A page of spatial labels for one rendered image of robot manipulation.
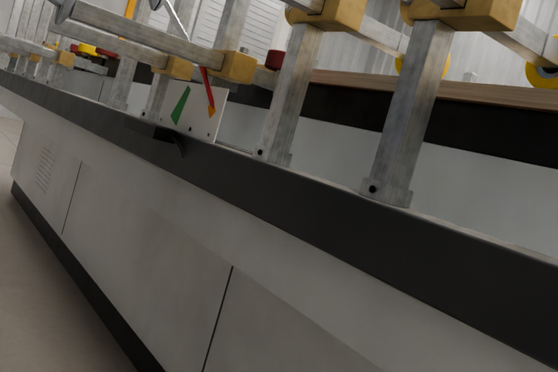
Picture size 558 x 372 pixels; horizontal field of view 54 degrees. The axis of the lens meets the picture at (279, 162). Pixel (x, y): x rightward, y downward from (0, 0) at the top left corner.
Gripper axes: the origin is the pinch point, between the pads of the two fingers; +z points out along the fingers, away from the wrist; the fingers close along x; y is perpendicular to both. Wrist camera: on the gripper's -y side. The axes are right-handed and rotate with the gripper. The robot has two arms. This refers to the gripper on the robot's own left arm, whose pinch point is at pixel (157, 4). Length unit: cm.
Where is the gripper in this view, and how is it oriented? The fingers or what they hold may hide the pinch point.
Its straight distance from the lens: 124.4
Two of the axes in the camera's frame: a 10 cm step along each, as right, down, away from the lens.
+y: -7.9, -2.5, 5.6
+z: -2.8, 9.6, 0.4
